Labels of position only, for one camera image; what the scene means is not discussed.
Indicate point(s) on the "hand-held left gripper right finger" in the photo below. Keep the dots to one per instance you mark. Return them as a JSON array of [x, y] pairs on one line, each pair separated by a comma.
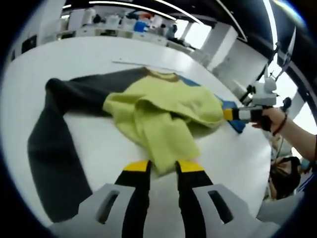
[[205, 198]]

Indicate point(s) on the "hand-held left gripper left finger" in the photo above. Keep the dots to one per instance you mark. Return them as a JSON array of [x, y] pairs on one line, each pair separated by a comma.
[[119, 198]]

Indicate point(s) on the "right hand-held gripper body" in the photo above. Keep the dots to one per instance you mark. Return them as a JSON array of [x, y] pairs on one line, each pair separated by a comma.
[[265, 95]]

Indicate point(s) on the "yellow garment grey blue sleeves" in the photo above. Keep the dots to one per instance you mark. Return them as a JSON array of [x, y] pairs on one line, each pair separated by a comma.
[[158, 109]]

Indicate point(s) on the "person's right hand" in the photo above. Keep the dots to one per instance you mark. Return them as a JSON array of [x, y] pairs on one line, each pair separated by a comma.
[[272, 116]]

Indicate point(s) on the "black tripod stand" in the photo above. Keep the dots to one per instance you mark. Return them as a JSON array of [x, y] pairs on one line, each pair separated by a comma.
[[287, 54]]

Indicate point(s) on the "white ceiling light strip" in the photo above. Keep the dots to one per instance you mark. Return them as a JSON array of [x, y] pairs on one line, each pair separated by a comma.
[[148, 10], [271, 24]]

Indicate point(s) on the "blue container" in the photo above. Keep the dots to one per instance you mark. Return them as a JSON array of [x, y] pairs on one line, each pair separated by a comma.
[[140, 26]]

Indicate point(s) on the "row of white cabinets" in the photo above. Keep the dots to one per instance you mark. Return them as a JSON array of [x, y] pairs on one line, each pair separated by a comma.
[[119, 33]]

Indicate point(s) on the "black monitor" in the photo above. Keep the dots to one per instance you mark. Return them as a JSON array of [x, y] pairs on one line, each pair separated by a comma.
[[29, 44]]

